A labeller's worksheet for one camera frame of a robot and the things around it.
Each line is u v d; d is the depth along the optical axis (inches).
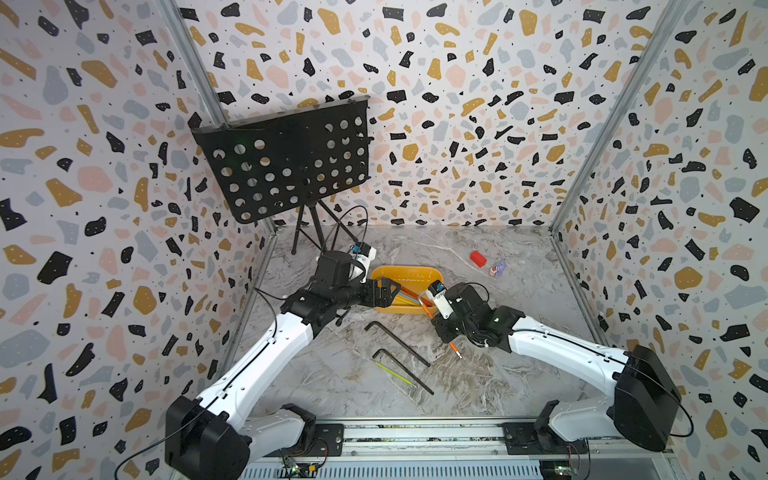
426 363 34.4
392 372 33.6
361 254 26.6
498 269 41.9
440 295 28.6
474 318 24.5
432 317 30.6
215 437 14.6
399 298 39.4
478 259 43.3
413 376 33.6
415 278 40.6
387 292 27.1
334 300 22.6
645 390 16.3
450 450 28.8
